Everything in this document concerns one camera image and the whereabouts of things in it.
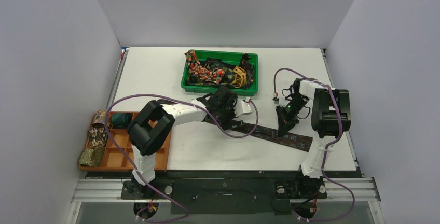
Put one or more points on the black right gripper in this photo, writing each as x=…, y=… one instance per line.
x=285, y=117

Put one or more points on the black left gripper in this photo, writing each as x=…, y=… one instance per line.
x=225, y=123

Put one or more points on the dark brown blue-patterned tie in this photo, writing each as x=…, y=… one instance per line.
x=296, y=141

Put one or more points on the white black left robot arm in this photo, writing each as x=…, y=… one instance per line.
x=150, y=128

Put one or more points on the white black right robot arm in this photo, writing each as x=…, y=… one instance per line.
x=330, y=118

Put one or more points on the red floral patterned tie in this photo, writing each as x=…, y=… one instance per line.
x=205, y=74

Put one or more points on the dark navy patterned tie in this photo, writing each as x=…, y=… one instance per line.
x=212, y=63

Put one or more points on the yellow patterned tie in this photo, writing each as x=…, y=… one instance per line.
x=240, y=77

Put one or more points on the green plastic bin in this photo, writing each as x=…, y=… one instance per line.
x=227, y=57

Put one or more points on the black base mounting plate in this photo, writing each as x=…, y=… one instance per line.
x=283, y=199

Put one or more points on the dark teal rolled tie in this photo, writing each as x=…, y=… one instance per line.
x=120, y=120

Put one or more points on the orange compartment tray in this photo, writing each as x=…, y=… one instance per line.
x=114, y=160

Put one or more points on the colourful rolled tie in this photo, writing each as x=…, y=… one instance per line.
x=99, y=119

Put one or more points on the brown floral rolled tie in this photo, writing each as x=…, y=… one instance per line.
x=97, y=136

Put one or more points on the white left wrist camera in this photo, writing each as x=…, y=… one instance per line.
x=243, y=107

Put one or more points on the aluminium frame rail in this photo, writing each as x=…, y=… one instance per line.
x=110, y=190

